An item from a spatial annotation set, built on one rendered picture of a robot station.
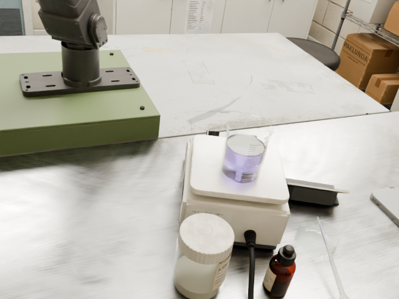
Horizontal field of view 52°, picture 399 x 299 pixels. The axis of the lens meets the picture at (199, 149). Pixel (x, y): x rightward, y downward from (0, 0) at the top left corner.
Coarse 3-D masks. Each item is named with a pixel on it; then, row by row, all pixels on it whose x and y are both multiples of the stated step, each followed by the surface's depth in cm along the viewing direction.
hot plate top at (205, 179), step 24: (192, 144) 55; (216, 144) 56; (192, 168) 51; (216, 168) 51; (264, 168) 53; (192, 192) 48; (216, 192) 48; (240, 192) 48; (264, 192) 49; (288, 192) 49
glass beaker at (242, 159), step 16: (224, 128) 46; (240, 128) 50; (256, 128) 49; (272, 128) 47; (224, 144) 48; (240, 144) 46; (256, 144) 46; (224, 160) 48; (240, 160) 47; (256, 160) 47; (224, 176) 49; (240, 176) 48; (256, 176) 49
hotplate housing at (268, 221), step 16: (192, 208) 49; (208, 208) 49; (224, 208) 49; (240, 208) 49; (256, 208) 49; (272, 208) 49; (288, 208) 50; (240, 224) 50; (256, 224) 50; (272, 224) 50; (240, 240) 52; (256, 240) 52; (272, 240) 51
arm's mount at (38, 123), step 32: (0, 64) 75; (32, 64) 77; (128, 64) 83; (0, 96) 66; (64, 96) 69; (96, 96) 70; (128, 96) 72; (0, 128) 59; (32, 128) 61; (64, 128) 63; (96, 128) 65; (128, 128) 67
